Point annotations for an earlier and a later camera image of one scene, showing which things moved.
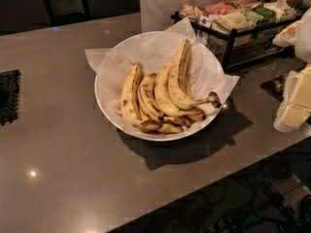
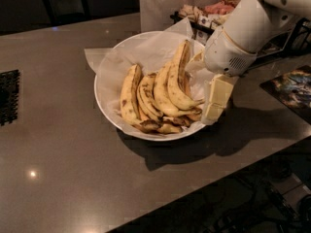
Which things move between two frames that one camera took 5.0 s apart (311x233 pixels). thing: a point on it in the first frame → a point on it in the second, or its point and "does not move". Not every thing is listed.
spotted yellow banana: x=177 y=81 does not move
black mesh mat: x=9 y=96 does not move
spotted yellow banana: x=129 y=102 does not move
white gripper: x=297 y=98 → x=224 y=54
